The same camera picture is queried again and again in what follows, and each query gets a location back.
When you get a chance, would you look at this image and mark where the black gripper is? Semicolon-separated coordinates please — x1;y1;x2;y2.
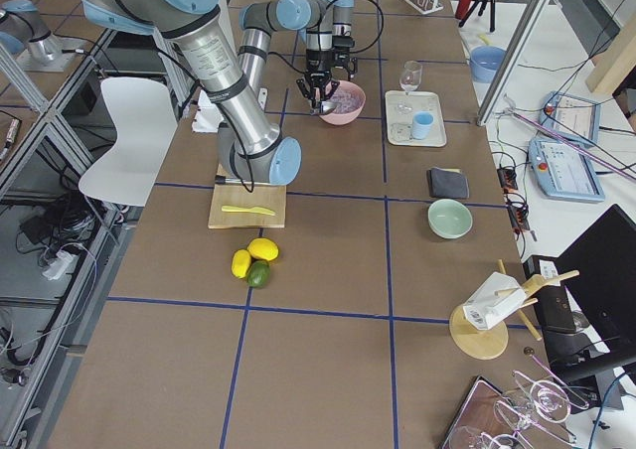
331;35;358;80
296;49;339;111

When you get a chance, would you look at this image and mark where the pink bowl of ice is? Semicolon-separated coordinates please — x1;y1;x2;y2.
320;80;366;125

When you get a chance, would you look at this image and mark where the metal ice scoop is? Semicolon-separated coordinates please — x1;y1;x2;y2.
310;102;337;116

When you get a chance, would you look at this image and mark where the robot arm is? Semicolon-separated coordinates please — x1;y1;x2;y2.
275;0;358;81
82;0;339;186

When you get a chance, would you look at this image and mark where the light blue cup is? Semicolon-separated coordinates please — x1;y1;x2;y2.
410;111;434;140

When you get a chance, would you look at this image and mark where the clear wine glass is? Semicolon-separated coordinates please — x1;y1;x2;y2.
396;61;423;114

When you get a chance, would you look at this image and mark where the cream serving tray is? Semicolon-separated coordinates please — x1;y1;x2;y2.
385;90;446;147

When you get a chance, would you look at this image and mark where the wooden cutting board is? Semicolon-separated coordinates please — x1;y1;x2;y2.
208;185;287;229

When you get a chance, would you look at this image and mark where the metal cylinder rod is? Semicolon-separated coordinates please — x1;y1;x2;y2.
215;175;269;186

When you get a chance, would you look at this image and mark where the blue bowl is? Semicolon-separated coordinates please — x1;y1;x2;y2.
469;46;506;83

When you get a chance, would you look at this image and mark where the dark grey folded cloth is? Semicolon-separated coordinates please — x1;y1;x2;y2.
427;167;469;199

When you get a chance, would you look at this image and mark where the yellow plastic knife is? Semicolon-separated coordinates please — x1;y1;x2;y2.
221;205;276;217

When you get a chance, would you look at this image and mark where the black tripod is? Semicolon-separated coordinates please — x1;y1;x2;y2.
458;0;496;32

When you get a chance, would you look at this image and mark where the yellow lemon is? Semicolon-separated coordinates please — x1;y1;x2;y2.
231;249;252;279
247;237;279;261

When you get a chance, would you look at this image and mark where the green ceramic bowl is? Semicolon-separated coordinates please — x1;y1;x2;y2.
427;199;473;239

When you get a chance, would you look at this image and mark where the white chair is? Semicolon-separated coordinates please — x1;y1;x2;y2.
79;76;178;207

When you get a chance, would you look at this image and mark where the green lime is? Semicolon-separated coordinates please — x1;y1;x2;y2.
246;260;270;288

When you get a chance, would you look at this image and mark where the far teach pendant tablet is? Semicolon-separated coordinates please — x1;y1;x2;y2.
540;91;601;147

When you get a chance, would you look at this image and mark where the teach pendant tablet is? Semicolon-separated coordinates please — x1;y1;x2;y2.
528;138;605;203
540;91;601;147

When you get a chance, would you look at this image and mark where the near teach pendant tablet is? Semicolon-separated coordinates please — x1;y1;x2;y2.
528;138;605;203

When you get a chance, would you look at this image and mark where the white carton on stand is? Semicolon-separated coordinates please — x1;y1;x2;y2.
462;272;527;331

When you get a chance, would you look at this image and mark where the wooden stand with base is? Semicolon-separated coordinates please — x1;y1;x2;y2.
449;259;579;360

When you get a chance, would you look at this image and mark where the black monitor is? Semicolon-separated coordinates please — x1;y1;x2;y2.
536;204;635;381

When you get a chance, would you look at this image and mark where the aluminium frame post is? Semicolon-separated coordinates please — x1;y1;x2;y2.
476;0;551;126

